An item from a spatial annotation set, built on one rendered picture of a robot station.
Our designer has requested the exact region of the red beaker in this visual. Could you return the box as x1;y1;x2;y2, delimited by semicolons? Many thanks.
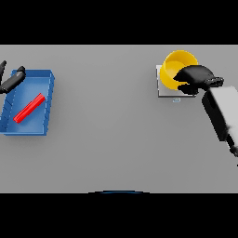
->
13;93;46;124

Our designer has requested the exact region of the blue tray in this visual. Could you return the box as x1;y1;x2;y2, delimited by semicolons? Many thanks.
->
0;69;56;137

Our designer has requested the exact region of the pale square measuring scale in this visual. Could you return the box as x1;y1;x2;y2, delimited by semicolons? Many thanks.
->
155;64;198;99

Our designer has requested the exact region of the yellow bowl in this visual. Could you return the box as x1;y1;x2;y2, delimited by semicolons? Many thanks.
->
159;49;199;91

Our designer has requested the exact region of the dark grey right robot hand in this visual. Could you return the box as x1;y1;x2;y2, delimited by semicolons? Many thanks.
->
172;64;225;96

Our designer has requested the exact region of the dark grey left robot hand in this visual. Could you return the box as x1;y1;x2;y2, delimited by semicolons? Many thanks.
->
0;59;27;95

